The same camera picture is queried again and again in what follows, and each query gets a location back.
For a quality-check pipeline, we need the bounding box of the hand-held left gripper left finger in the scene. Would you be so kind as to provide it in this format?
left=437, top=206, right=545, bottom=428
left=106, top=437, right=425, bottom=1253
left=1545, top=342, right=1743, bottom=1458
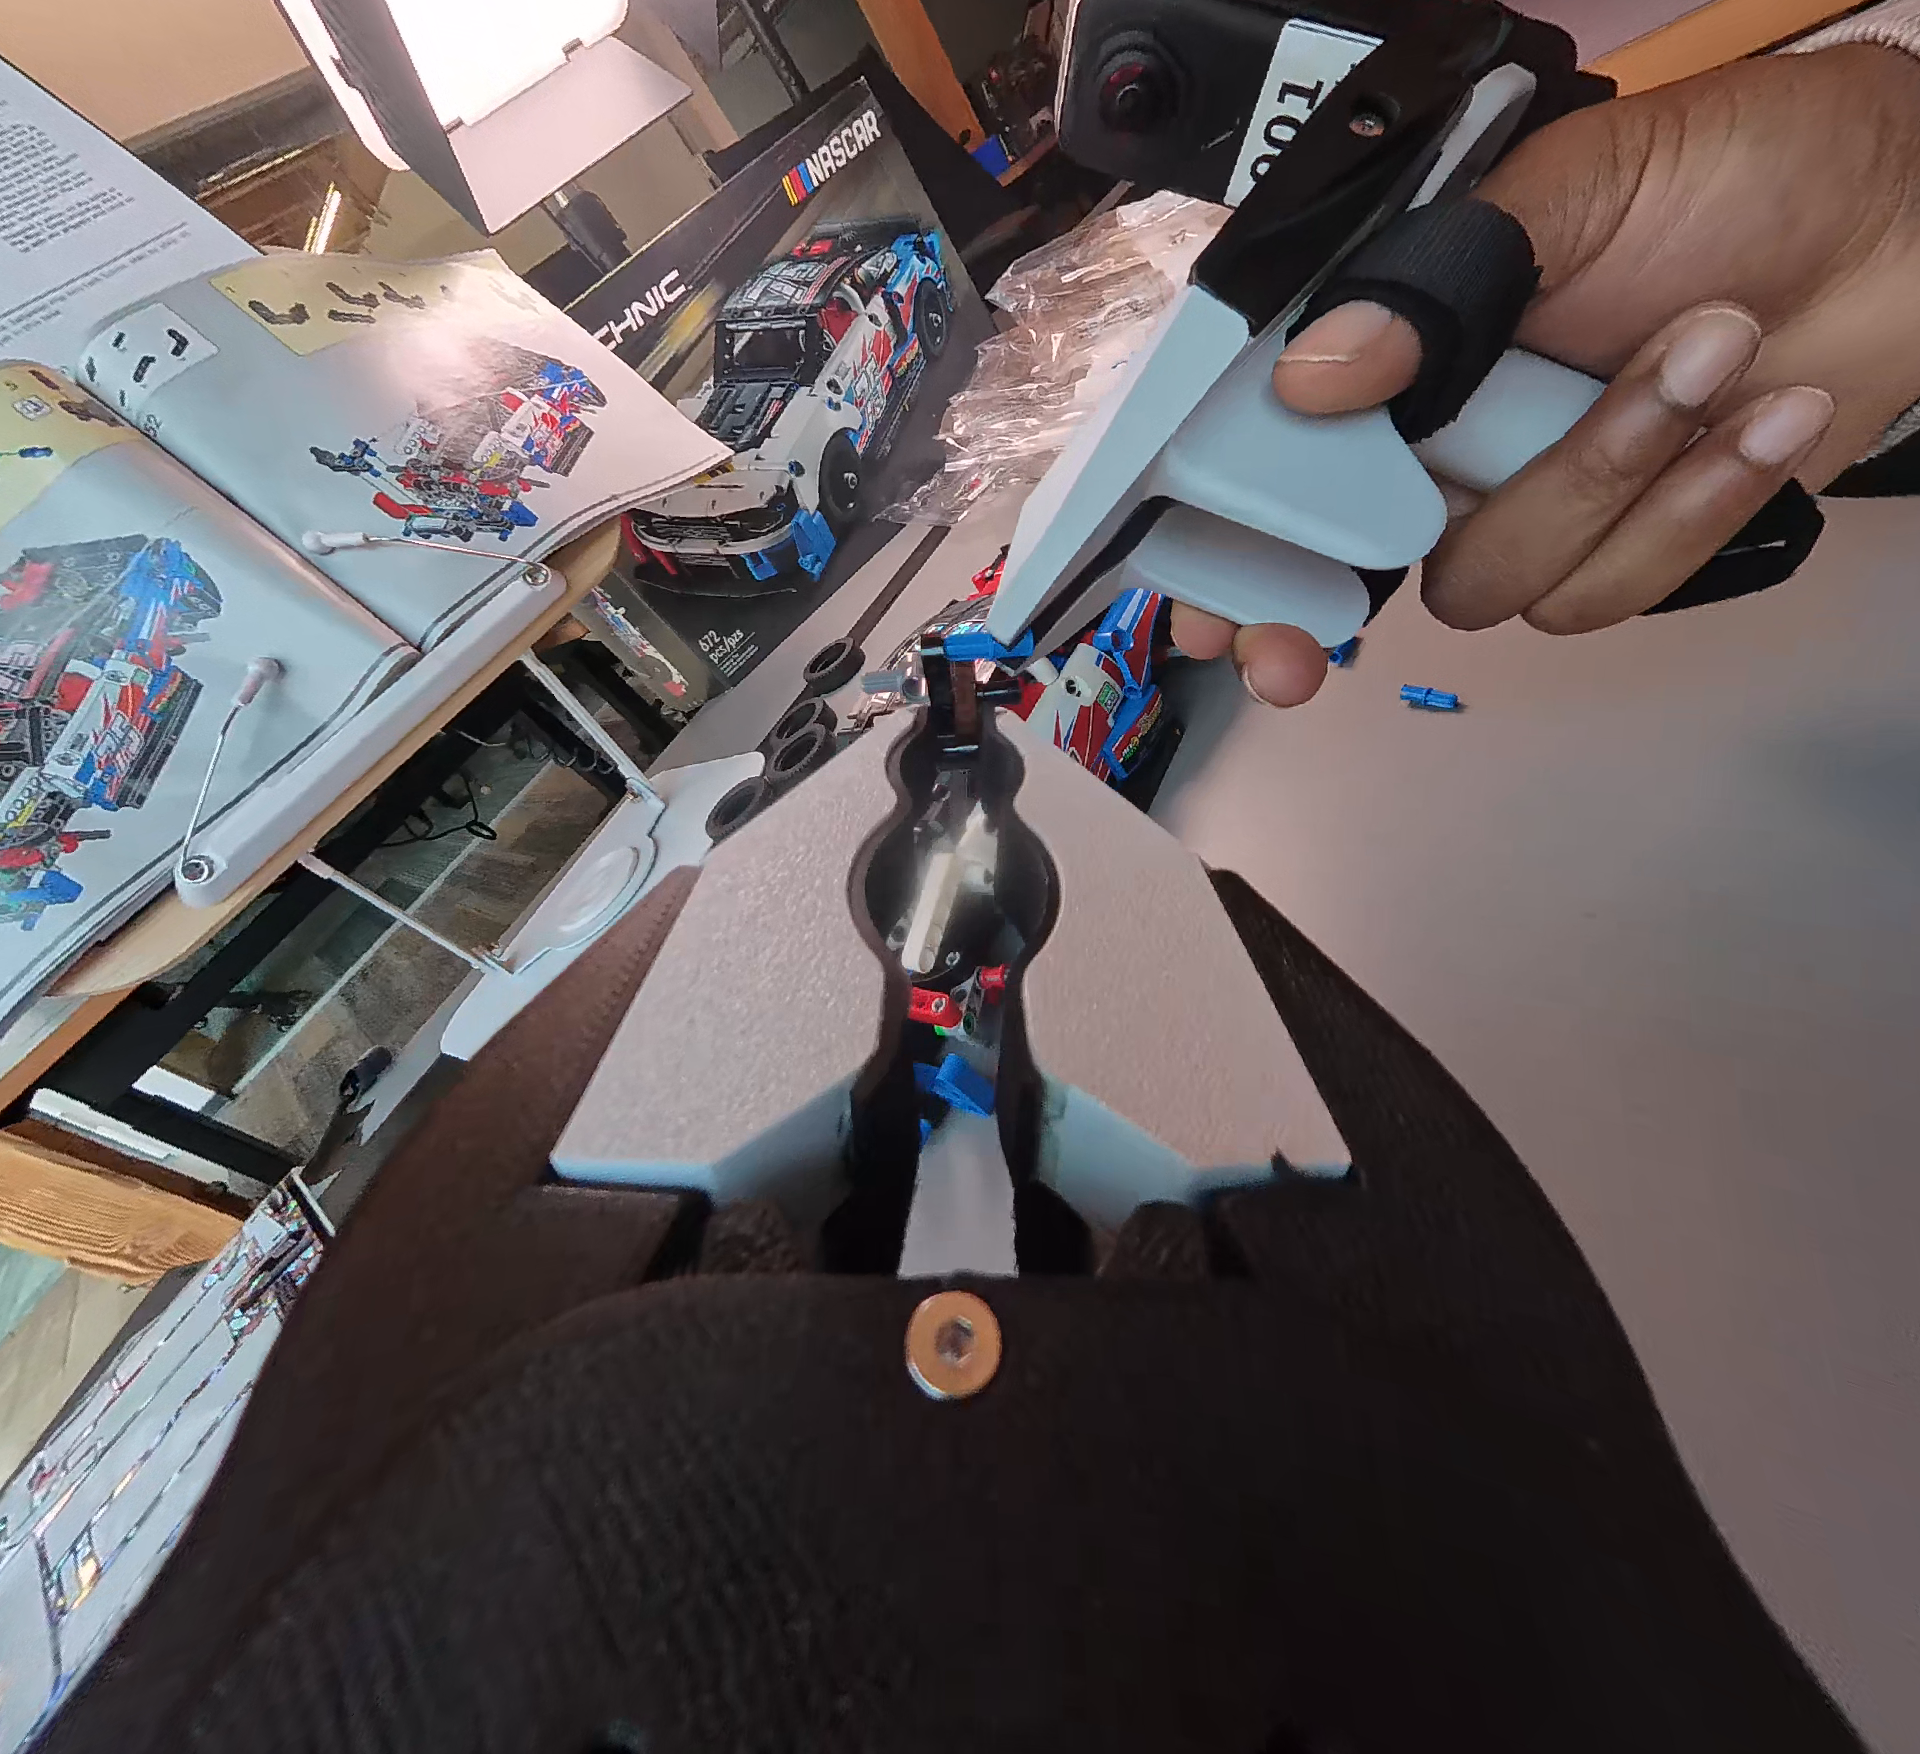
left=549, top=707, right=939, bottom=1195

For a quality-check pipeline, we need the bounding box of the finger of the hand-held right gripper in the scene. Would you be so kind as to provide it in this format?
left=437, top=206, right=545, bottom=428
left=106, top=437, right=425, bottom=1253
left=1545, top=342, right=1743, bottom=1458
left=985, top=285, right=1252, bottom=654

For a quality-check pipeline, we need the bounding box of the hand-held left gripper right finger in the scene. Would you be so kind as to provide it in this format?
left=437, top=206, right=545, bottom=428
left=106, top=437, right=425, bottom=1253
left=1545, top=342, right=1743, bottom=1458
left=974, top=712, right=1355, bottom=1193

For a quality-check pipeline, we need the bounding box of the toy race car model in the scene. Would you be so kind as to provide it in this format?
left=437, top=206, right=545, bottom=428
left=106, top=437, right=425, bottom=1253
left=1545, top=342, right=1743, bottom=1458
left=885, top=539, right=1188, bottom=1142

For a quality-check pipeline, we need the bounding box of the black thin frame piece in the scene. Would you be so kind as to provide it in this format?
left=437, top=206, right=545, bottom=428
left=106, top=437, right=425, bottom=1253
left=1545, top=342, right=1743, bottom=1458
left=918, top=636, right=992, bottom=755

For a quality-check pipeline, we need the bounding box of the grey desk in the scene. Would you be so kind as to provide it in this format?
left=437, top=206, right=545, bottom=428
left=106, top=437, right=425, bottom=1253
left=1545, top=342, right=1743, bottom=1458
left=359, top=479, right=1920, bottom=1754

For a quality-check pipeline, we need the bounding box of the person's right hand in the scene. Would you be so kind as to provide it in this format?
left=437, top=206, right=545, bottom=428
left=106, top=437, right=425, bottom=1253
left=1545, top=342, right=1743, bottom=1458
left=1167, top=40, right=1920, bottom=714

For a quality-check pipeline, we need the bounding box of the clear plastic bag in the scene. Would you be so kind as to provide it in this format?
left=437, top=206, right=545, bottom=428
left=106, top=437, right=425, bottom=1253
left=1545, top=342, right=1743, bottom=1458
left=878, top=194, right=1239, bottom=528

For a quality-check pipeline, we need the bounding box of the white monitor stand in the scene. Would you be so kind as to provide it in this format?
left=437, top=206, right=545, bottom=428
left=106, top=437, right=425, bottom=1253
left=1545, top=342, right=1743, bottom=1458
left=301, top=652, right=775, bottom=1067

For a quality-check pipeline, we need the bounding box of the black product box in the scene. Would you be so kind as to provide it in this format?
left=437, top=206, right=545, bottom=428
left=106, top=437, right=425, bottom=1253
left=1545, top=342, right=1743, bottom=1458
left=524, top=74, right=998, bottom=714

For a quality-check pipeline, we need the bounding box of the wooden book board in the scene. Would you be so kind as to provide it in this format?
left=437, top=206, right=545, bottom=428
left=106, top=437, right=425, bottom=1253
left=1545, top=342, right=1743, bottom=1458
left=0, top=516, right=623, bottom=1111

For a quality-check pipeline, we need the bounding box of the instruction booklet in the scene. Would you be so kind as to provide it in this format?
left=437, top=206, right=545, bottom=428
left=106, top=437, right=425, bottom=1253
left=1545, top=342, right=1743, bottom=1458
left=0, top=59, right=737, bottom=1006

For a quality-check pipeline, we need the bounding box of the holographic sticker sheet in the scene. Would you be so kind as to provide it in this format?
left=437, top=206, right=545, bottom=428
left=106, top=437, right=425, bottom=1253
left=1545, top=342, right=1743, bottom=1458
left=0, top=1175, right=332, bottom=1712

